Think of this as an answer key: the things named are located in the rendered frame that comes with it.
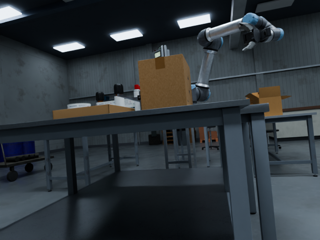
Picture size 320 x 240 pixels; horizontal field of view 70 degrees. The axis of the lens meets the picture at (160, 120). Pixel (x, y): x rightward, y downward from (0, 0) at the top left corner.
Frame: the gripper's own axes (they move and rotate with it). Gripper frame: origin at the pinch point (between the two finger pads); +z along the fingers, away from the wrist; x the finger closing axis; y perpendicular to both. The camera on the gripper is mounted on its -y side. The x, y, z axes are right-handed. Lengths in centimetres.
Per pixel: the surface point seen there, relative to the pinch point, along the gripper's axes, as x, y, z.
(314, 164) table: -141, 67, -168
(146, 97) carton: -22, 18, 55
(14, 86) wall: 118, 975, 175
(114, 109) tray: -25, 3, 78
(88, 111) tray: -23, 5, 88
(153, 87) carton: -18, 16, 52
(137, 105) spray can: -27, 63, 43
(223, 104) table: -29, -32, 51
